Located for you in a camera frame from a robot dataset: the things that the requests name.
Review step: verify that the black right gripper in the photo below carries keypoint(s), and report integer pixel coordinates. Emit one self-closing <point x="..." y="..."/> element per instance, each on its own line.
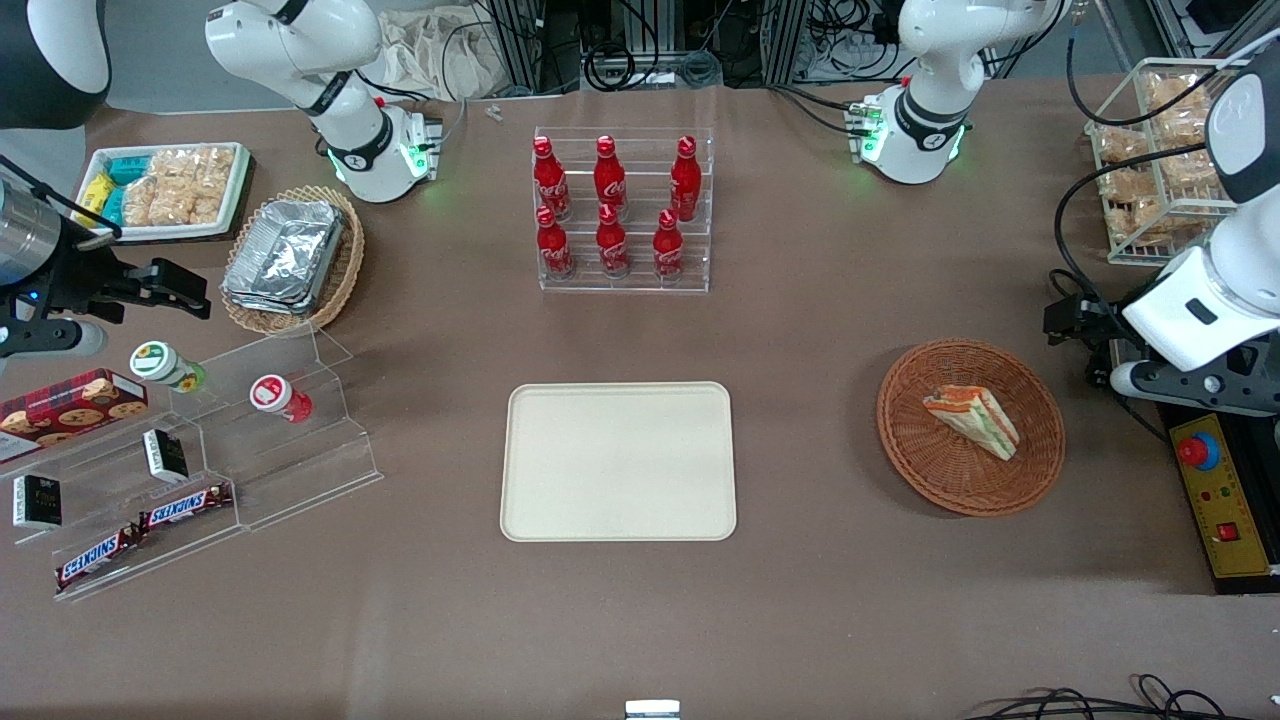
<point x="82" y="280"/>

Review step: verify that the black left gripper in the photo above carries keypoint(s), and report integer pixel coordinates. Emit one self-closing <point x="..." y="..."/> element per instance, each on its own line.
<point x="1098" y="325"/>

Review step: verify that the triangular sandwich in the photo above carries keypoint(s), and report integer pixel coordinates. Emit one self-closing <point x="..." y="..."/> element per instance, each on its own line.
<point x="975" y="420"/>

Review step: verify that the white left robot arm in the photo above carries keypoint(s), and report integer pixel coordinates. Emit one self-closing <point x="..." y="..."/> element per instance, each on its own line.
<point x="940" y="100"/>

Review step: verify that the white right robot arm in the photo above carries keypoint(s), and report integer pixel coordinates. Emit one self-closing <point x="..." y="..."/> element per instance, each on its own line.
<point x="300" y="50"/>

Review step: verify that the white snack tray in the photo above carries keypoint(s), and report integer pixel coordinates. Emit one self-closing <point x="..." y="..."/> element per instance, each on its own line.
<point x="160" y="232"/>

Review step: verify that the light oval wicker basket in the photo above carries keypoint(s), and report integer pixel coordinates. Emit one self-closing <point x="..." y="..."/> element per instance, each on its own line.
<point x="262" y="320"/>

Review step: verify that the brown round wicker basket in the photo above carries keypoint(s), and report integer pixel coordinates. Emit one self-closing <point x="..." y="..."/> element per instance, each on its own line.
<point x="960" y="480"/>

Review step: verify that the cream rectangular tray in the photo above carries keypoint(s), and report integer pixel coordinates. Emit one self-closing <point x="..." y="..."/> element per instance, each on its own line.
<point x="618" y="460"/>

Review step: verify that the green lid yogurt cup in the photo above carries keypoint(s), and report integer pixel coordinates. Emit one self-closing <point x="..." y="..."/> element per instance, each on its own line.
<point x="160" y="362"/>

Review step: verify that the clear rice cracker bag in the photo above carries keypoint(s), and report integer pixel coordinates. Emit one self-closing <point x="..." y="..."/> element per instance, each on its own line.
<point x="172" y="203"/>
<point x="210" y="198"/>
<point x="140" y="202"/>
<point x="190" y="163"/>

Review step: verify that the teal snack packet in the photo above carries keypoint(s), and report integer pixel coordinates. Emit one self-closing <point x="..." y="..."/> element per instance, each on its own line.
<point x="128" y="170"/>
<point x="112" y="207"/>

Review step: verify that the stack of foil trays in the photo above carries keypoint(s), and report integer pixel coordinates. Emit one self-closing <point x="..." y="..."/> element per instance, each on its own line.
<point x="285" y="255"/>

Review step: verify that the yellow snack packet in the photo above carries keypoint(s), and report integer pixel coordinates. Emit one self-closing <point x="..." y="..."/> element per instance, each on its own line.
<point x="95" y="192"/>

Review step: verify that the clear fried snack bag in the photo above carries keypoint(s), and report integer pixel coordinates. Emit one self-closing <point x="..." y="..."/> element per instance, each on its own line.
<point x="1188" y="170"/>
<point x="1130" y="184"/>
<point x="1175" y="92"/>
<point x="1160" y="222"/>
<point x="1182" y="128"/>
<point x="1122" y="146"/>

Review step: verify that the red lid yogurt cup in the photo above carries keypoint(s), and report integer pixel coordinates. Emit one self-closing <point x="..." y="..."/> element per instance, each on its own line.
<point x="275" y="395"/>

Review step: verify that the red cookie box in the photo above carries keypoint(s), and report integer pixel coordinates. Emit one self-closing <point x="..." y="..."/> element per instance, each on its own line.
<point x="70" y="405"/>

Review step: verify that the small black chocolate box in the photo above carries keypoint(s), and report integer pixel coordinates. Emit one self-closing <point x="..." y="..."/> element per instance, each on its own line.
<point x="165" y="455"/>
<point x="38" y="502"/>

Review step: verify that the red emergency stop button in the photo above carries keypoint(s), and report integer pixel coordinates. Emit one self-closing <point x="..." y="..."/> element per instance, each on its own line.
<point x="1198" y="451"/>

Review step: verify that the Snickers chocolate bar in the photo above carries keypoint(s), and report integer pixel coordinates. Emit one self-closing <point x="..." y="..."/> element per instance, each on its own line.
<point x="185" y="506"/>
<point x="98" y="558"/>

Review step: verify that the clear acrylic stepped shelf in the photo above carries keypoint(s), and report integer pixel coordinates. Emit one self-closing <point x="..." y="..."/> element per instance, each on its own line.
<point x="300" y="480"/>

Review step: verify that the black appliance housing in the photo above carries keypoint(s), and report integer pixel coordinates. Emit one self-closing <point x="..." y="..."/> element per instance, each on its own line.
<point x="1262" y="450"/>

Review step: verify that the yellow control panel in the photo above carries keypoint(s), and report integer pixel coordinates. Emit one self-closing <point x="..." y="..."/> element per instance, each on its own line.
<point x="1225" y="520"/>

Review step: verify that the beige cloth bag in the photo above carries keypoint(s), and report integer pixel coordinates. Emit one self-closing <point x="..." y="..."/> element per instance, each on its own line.
<point x="430" y="55"/>

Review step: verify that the red cola bottle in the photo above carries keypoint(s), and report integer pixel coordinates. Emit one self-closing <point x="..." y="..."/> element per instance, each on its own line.
<point x="685" y="180"/>
<point x="667" y="247"/>
<point x="609" y="178"/>
<point x="554" y="245"/>
<point x="551" y="180"/>
<point x="611" y="242"/>

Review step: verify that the clear acrylic bottle rack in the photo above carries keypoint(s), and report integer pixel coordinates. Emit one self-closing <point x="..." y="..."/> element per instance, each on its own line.
<point x="625" y="285"/>

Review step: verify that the aluminium frame post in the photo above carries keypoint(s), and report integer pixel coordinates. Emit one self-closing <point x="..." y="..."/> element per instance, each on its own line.
<point x="785" y="40"/>
<point x="520" y="40"/>

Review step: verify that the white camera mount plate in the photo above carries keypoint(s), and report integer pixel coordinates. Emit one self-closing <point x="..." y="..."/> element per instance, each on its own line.
<point x="652" y="710"/>

